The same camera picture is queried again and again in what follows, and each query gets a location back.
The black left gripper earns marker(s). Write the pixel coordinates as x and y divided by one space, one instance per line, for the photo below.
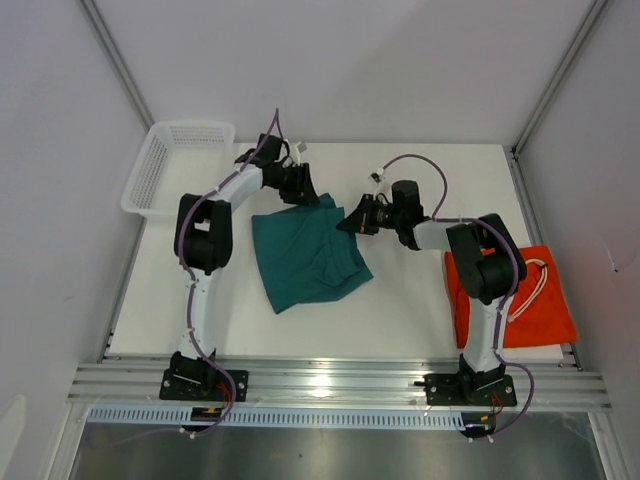
302 191

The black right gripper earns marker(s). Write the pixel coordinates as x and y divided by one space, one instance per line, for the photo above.
360 221

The teal green shorts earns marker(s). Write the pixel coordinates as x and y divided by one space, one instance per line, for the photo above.
304 259

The orange shorts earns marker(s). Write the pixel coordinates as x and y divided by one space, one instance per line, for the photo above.
538 315

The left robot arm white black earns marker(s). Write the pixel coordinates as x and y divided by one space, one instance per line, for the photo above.
204 240

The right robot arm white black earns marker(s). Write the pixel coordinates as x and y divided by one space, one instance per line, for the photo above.
490 268

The white plastic laundry basket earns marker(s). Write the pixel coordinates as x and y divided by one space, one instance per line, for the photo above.
176 157

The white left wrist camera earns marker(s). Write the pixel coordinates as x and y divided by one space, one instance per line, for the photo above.
297 150

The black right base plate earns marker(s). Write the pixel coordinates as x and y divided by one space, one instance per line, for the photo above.
442 389

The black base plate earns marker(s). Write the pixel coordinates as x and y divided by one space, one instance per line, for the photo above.
215 389
442 389

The left side table rail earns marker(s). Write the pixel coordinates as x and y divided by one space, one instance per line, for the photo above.
120 291

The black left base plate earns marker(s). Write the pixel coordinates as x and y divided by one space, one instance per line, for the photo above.
215 389

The aluminium mounting rail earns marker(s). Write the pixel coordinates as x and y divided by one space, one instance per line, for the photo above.
388 384

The slotted grey cable duct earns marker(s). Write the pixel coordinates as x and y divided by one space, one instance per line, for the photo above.
413 419

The left corner aluminium post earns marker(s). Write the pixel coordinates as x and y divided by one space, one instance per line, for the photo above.
116 60

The corner aluminium post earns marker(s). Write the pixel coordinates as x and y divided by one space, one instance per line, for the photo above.
116 60
579 41

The right corner aluminium post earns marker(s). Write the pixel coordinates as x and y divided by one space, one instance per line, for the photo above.
579 41

